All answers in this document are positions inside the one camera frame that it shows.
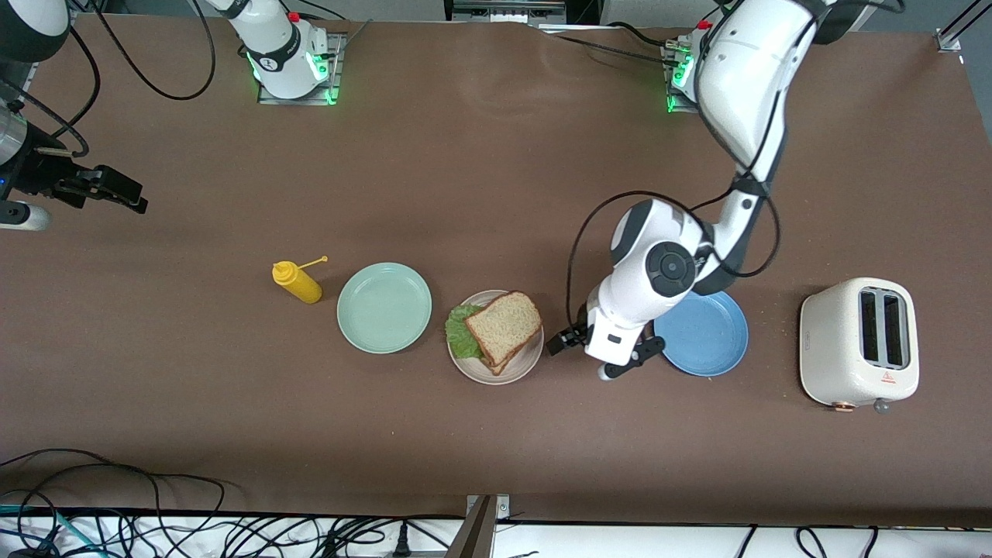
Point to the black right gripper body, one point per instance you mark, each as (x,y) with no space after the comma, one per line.
(45,180)

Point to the brown bread slice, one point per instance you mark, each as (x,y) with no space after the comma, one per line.
(504,325)
(500,364)

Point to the green lettuce leaf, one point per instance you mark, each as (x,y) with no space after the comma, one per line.
(461,333)

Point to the yellow mustard squeeze bottle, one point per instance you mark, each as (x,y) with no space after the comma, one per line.
(298,285)

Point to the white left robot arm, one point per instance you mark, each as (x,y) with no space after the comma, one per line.
(748,77)

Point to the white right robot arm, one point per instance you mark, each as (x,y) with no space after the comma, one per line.
(279,54)

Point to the beige plate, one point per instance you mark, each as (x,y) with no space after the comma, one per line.
(527,360)

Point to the blue plate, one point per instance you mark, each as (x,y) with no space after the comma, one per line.
(713,341)

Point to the mint green plate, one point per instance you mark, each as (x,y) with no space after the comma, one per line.
(384,308)

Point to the black power plug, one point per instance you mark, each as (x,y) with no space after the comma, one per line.
(402,542)

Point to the white two-slot toaster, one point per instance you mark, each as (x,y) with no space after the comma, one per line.
(833,356)

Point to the aluminium frame rail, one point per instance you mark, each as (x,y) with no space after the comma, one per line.
(29,77)

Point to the grey metal bracket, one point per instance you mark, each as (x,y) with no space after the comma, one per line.
(477,535)

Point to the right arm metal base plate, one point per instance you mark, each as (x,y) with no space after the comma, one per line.
(337,62)

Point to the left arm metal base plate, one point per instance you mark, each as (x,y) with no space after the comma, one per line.
(673,105)

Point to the aluminium profile post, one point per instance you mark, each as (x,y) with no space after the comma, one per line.
(961,23)

